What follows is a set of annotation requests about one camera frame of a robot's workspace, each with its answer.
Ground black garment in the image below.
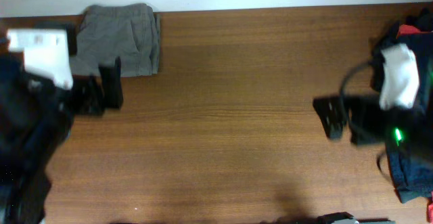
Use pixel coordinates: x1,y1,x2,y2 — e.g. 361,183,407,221
405,8,433,32

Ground dark blue garment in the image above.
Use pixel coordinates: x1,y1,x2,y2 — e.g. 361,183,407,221
374,24,432,203

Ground grey shorts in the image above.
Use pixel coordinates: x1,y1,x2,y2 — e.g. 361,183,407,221
70,3,161,77

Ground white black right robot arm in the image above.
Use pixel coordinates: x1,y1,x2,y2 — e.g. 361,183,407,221
313,61,432,166

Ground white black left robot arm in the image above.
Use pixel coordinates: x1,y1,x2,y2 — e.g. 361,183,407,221
1,35,123,223

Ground red garment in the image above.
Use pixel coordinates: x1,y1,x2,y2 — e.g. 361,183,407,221
396,24,432,38

